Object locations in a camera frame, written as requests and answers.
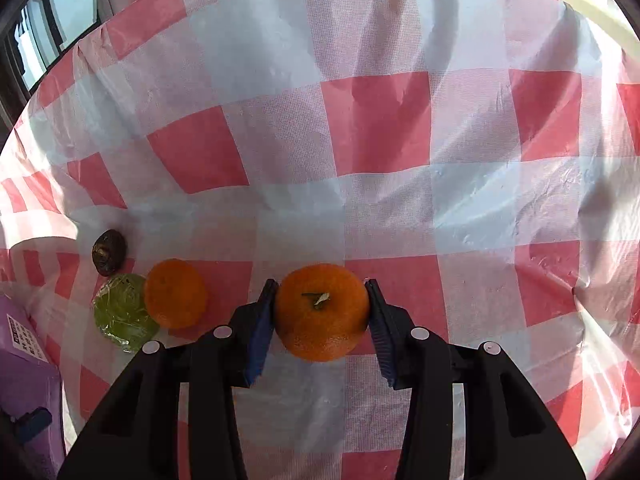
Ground plastic-wrapped yellow-green fruit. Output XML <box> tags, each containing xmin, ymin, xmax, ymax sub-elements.
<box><xmin>92</xmin><ymin>273</ymin><xmax>161</xmax><ymax>353</ymax></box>

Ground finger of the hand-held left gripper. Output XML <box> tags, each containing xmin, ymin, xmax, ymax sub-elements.
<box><xmin>12</xmin><ymin>406</ymin><xmax>54</xmax><ymax>446</ymax></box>

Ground orange mandarin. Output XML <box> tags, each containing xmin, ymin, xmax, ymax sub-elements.
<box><xmin>144</xmin><ymin>258</ymin><xmax>209</xmax><ymax>330</ymax></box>
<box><xmin>274</xmin><ymin>263</ymin><xmax>371</xmax><ymax>362</ymax></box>

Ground window with dark frame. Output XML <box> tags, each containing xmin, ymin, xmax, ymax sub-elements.
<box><xmin>0</xmin><ymin>0</ymin><xmax>109</xmax><ymax>128</ymax></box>

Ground red white checked tablecloth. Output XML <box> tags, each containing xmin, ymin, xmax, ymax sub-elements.
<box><xmin>0</xmin><ymin>0</ymin><xmax>640</xmax><ymax>480</ymax></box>

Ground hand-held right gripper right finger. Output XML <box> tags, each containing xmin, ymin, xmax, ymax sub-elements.
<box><xmin>364</xmin><ymin>278</ymin><xmax>586</xmax><ymax>480</ymax></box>

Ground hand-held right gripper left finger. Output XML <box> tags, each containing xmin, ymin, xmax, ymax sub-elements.
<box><xmin>57</xmin><ymin>278</ymin><xmax>280</xmax><ymax>480</ymax></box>

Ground purple cardboard box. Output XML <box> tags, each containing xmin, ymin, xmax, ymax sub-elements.
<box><xmin>0</xmin><ymin>294</ymin><xmax>69</xmax><ymax>480</ymax></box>

